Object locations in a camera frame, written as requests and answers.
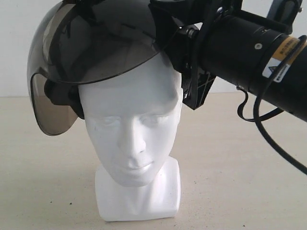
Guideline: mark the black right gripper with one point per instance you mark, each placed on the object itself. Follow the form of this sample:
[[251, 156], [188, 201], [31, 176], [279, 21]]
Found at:
[[182, 27]]

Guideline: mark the black helmet with tinted visor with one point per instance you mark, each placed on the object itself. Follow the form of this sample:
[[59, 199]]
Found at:
[[80, 42]]

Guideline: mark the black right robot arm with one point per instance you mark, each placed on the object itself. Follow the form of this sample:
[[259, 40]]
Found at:
[[216, 38]]

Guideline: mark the white mannequin head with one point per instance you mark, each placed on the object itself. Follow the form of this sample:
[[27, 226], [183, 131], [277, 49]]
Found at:
[[132, 121]]

